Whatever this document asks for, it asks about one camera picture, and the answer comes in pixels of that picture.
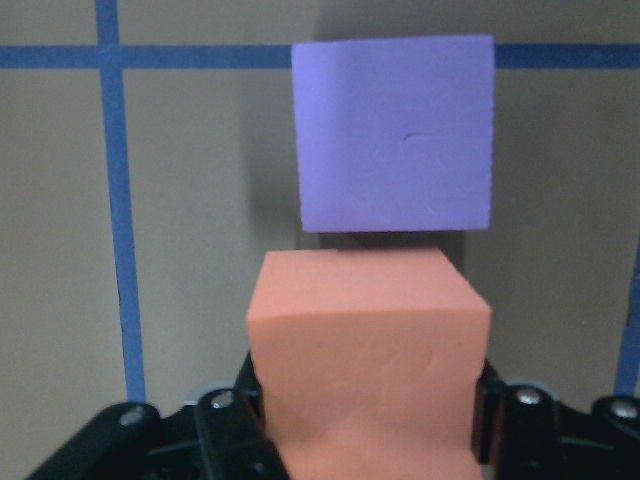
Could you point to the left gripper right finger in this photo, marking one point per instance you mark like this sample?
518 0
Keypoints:
514 430

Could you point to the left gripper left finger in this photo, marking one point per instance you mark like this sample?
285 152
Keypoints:
232 434

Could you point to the orange foam block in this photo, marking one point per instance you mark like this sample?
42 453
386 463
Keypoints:
368 361

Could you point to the purple foam block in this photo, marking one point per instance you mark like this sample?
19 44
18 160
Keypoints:
395 134

